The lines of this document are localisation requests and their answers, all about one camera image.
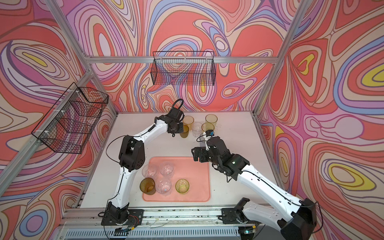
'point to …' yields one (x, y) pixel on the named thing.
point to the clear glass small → (197, 129)
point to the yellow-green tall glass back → (212, 118)
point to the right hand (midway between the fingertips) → (200, 153)
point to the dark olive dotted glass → (147, 186)
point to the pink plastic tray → (197, 173)
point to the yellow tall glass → (206, 126)
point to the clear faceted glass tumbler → (149, 170)
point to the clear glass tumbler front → (163, 186)
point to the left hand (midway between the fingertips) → (182, 128)
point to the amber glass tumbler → (188, 120)
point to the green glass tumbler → (182, 186)
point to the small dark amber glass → (185, 131)
